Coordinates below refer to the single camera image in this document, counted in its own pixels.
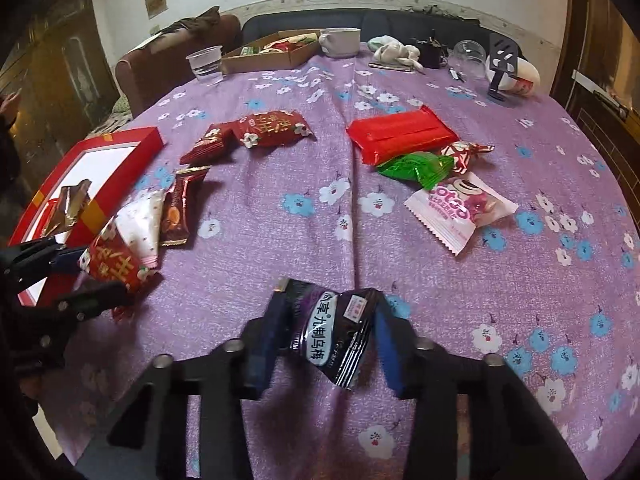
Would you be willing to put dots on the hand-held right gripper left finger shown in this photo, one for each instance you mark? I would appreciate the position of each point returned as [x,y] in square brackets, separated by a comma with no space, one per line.
[262,350]

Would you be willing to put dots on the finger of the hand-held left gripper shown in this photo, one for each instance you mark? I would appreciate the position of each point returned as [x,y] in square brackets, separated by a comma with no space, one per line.
[47,260]
[95,302]

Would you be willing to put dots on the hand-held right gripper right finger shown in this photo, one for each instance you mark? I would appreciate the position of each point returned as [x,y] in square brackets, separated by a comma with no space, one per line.
[392,360]

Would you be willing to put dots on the red white flowered snack packet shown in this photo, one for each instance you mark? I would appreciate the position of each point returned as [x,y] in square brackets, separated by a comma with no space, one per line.
[122,245]

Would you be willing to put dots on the black snack packet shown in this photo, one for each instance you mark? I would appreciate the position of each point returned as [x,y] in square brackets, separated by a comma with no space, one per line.
[330,335]

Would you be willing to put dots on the red gift box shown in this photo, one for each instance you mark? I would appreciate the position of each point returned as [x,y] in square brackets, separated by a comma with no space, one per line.
[107,165]

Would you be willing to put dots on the green snack packet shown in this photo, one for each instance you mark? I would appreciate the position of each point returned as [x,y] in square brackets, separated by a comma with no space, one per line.
[417,169]

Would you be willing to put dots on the red white candy packet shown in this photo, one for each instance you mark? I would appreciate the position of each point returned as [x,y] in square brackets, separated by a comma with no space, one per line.
[462,154]

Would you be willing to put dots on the pile of snacks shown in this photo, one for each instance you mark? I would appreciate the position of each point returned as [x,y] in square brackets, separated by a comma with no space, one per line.
[280,45]

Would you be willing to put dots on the gold foil snack packet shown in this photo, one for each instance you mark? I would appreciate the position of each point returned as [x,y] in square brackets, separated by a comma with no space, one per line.
[67,205]

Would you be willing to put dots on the purple floral tablecloth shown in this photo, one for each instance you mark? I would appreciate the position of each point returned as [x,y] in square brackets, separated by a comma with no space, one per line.
[300,240]

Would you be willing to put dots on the brown snack packet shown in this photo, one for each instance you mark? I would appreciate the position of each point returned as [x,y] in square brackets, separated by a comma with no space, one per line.
[179,210]

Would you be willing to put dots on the pink white snack packet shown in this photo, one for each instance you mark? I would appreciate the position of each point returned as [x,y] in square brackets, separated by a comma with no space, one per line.
[457,210]

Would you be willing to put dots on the patterned blanket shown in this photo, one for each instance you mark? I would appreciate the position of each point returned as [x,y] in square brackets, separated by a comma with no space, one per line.
[121,110]

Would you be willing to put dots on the wooden glass cabinet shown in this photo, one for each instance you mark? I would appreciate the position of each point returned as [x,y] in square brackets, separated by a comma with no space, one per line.
[55,75]

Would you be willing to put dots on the dark red snack packet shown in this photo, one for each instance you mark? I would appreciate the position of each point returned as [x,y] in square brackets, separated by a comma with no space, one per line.
[210,142]

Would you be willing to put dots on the brown armchair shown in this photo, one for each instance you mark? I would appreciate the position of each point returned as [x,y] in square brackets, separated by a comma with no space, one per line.
[160,67]

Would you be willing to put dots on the long red snack packet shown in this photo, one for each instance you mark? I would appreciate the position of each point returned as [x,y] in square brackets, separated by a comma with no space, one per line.
[400,132]

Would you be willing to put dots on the white paper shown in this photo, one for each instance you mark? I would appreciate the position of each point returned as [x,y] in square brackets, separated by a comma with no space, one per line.
[152,41]

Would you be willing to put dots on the clear plastic cup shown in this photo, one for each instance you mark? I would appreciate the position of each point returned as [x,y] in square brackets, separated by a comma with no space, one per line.
[205,65]

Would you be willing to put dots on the brown clothing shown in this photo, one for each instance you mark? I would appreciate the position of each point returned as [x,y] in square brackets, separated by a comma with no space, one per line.
[195,21]

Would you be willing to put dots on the cardboard box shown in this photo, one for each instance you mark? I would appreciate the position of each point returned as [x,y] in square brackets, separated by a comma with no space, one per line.
[260,62]

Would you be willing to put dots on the metal nail clipper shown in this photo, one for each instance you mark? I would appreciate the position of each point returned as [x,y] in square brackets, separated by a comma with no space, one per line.
[457,75]

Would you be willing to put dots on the white plush toy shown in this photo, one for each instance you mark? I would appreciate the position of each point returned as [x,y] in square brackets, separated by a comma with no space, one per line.
[395,51]

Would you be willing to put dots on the small black container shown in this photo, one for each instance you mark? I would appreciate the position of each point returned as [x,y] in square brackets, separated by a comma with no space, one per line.
[431,52]

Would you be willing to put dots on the white red bowl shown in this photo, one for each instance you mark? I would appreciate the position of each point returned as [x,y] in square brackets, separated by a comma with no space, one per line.
[525,77]

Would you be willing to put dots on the clear glass jar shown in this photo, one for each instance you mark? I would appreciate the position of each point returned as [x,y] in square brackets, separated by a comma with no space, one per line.
[469,56]

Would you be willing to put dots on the white mug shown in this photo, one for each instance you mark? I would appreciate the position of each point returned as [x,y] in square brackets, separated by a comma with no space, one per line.
[340,42]

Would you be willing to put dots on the black phone stand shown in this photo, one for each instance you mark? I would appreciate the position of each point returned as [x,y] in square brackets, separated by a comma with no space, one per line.
[502,57]

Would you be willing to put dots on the dark sofa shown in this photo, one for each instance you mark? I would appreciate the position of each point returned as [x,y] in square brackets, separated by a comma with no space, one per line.
[380,25]

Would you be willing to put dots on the wooden door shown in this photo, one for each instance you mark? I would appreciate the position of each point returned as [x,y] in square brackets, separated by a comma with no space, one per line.
[605,75]

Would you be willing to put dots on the wall calendar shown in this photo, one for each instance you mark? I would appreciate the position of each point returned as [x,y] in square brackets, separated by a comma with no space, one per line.
[155,2]

